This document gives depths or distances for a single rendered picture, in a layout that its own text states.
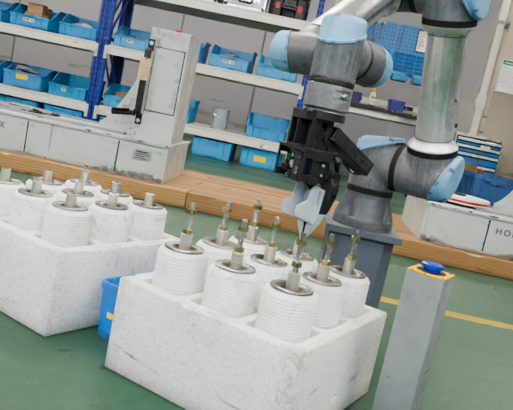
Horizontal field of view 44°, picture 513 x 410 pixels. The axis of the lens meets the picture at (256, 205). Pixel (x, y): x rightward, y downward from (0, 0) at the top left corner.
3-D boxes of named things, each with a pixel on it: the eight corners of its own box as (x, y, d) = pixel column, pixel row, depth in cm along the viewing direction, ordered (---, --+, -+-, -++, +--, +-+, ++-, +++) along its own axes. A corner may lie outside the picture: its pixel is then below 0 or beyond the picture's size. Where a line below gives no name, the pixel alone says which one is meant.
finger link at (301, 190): (270, 230, 108) (282, 177, 107) (297, 232, 111) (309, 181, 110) (281, 236, 106) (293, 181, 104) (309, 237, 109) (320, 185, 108)
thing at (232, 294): (229, 378, 111) (250, 280, 108) (180, 360, 114) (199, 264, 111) (248, 362, 120) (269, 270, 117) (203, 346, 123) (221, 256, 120)
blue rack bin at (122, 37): (125, 50, 613) (129, 28, 609) (164, 58, 611) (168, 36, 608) (110, 45, 563) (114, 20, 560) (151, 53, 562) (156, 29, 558)
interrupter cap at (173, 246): (196, 259, 116) (197, 255, 116) (158, 248, 117) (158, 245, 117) (208, 251, 123) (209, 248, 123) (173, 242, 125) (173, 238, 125)
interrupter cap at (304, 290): (273, 279, 113) (274, 276, 113) (315, 290, 112) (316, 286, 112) (265, 290, 105) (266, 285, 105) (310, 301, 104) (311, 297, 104)
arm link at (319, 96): (332, 87, 109) (365, 92, 102) (326, 114, 110) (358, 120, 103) (298, 79, 104) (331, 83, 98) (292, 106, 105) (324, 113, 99)
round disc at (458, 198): (422, 194, 339) (424, 183, 338) (479, 205, 338) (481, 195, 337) (434, 201, 309) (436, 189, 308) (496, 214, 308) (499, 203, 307)
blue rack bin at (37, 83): (22, 85, 623) (25, 64, 619) (60, 93, 622) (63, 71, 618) (-1, 83, 573) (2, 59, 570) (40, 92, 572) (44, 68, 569)
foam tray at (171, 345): (220, 328, 155) (234, 257, 152) (367, 392, 135) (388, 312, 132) (103, 366, 121) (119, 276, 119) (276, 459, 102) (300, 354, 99)
